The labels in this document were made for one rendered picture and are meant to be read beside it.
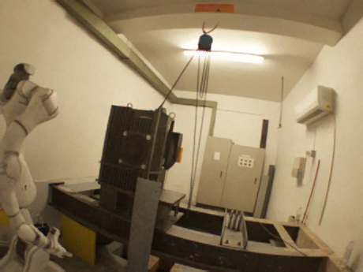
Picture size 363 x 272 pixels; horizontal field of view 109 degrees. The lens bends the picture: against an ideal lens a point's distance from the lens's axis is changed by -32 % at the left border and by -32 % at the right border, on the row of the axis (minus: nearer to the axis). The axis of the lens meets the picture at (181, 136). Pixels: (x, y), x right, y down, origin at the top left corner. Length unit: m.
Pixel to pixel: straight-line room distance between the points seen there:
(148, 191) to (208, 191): 3.24
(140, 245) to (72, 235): 0.87
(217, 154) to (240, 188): 0.96
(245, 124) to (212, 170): 1.39
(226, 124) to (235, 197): 1.77
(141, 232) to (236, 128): 3.76
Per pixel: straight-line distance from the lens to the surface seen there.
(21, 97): 0.92
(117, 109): 1.76
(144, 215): 1.47
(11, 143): 0.72
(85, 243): 2.07
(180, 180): 4.90
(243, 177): 4.49
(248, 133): 4.75
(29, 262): 1.21
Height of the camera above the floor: 1.32
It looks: 4 degrees up
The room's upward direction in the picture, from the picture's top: 10 degrees clockwise
